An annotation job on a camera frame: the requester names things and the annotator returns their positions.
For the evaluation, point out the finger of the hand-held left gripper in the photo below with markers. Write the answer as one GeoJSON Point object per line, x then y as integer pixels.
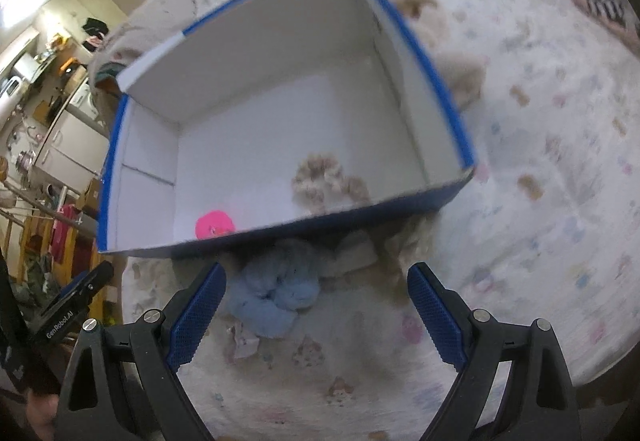
{"type": "Point", "coordinates": [87, 288]}

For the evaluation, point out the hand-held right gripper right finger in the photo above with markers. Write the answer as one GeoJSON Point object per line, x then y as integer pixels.
{"type": "Point", "coordinates": [434, 316]}

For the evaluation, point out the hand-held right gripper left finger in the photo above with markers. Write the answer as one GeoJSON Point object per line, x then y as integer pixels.
{"type": "Point", "coordinates": [200, 311]}

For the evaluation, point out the small clear plastic packet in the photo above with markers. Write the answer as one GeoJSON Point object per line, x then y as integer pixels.
{"type": "Point", "coordinates": [244, 343]}

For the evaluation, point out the light blue fluffy scrunchie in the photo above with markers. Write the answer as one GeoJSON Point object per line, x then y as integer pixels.
{"type": "Point", "coordinates": [270, 291]}

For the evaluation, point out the white cardboard box blue edges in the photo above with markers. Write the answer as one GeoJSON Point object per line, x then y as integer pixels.
{"type": "Point", "coordinates": [275, 121]}

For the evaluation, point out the cream fluffy scrunchie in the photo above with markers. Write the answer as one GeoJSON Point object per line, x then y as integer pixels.
{"type": "Point", "coordinates": [462, 76]}

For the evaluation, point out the yellow wooden chair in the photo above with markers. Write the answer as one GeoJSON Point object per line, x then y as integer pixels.
{"type": "Point", "coordinates": [35, 231]}

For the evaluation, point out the pink round puff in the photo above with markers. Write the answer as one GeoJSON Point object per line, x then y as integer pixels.
{"type": "Point", "coordinates": [214, 224]}

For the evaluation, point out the small cardboard box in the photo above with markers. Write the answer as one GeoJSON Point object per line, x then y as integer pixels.
{"type": "Point", "coordinates": [91, 195]}

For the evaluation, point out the white kitchen cabinet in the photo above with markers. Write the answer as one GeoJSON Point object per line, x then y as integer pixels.
{"type": "Point", "coordinates": [70, 146]}

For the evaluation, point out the white printed bed blanket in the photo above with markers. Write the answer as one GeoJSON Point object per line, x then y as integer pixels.
{"type": "Point", "coordinates": [525, 196]}

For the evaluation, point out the beige speckled scrunchie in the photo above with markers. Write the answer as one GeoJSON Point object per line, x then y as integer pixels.
{"type": "Point", "coordinates": [325, 183]}

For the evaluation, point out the white washing machine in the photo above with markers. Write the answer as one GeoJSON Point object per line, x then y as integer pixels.
{"type": "Point", "coordinates": [82, 103]}

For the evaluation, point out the black hanging garment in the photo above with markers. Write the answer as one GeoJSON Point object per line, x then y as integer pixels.
{"type": "Point", "coordinates": [95, 26]}

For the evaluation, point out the ceiling light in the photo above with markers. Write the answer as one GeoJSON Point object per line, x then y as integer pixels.
{"type": "Point", "coordinates": [20, 1]}

